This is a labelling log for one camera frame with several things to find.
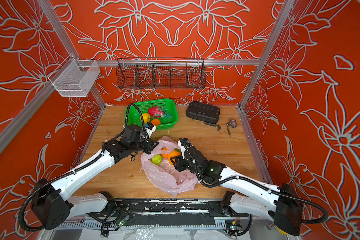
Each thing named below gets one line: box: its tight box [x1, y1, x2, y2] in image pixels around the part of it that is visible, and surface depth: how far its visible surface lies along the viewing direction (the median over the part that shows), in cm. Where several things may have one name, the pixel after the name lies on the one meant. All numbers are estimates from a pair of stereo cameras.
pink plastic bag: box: [140, 136, 198, 197], surface depth 76 cm
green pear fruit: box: [151, 154, 162, 166], surface depth 87 cm
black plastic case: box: [186, 101, 221, 124], surface depth 109 cm
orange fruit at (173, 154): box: [168, 150, 182, 166], surface depth 75 cm
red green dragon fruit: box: [148, 106, 173, 118], surface depth 109 cm
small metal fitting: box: [226, 118, 237, 128], surface depth 108 cm
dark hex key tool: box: [204, 122, 221, 132], surface depth 109 cm
